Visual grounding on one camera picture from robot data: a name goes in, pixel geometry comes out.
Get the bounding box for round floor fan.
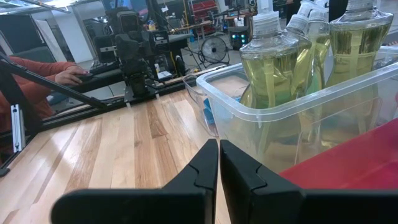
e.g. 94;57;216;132
200;36;230;65

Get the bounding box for red plastic bin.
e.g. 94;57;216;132
279;117;398;191

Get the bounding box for black computer desk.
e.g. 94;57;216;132
73;33;193;94

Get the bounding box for thin clear acrylic bin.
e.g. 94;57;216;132
182;73;219;138

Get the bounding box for computer monitor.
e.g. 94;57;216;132
102;0;149;15

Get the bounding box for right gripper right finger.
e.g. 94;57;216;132
220;139;398;224

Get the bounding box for silver aluminium extrusion piece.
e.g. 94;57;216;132
11;104;26;154

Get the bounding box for black computer tower blue lights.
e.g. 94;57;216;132
228;26;250;51

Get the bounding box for person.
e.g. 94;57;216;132
0;55;77;131

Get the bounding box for frosted plastic rimmed container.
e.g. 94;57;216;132
195;62;398;174

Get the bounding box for person's hand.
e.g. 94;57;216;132
55;65;90;86

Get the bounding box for black aluminium table frame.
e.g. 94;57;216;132
0;52;229;178

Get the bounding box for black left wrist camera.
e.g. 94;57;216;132
116;11;139;34

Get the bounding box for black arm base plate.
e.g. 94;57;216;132
123;84;160;105

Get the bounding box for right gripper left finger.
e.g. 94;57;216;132
51;139;220;224

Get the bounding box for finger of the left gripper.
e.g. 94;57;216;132
115;33;129;62
127;33;141;62

